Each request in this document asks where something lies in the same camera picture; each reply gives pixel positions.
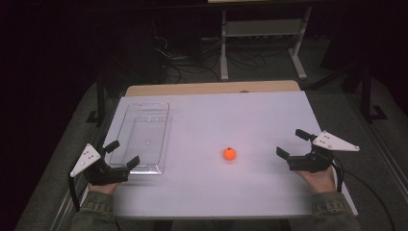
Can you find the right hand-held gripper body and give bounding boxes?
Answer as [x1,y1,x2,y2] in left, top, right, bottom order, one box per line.
[286,130,361,173]

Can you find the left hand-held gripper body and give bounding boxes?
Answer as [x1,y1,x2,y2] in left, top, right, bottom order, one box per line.
[69,143,132,187]

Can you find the clear plastic tray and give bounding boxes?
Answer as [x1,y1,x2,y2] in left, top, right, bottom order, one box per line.
[109,102,173,176]

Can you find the orange ball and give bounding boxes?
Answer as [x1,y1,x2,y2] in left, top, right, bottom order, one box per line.
[222,146,238,162]

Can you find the person's left hand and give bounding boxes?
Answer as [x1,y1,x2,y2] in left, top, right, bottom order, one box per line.
[87,181,119,195]

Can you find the person's right hand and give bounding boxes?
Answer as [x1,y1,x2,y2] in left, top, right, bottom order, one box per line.
[294,167,337,194]

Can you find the black metal stand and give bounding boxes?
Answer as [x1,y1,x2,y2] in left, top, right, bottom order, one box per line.
[86,75,108,127]
[360,64,389,123]

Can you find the wooden table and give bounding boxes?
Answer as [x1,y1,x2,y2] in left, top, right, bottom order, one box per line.
[124,80,301,97]

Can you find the white metal stand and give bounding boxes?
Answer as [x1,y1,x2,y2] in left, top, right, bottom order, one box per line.
[219,6,314,82]

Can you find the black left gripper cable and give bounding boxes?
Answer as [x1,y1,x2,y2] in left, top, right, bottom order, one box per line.
[66,169,81,213]

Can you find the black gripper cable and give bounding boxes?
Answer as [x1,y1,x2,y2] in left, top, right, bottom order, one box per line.
[66,169,81,213]
[331,158,398,231]

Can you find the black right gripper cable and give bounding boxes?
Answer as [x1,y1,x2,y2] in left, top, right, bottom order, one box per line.
[331,158,398,231]

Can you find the bundle of floor cables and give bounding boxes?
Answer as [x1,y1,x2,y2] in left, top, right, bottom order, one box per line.
[153,35,268,85]

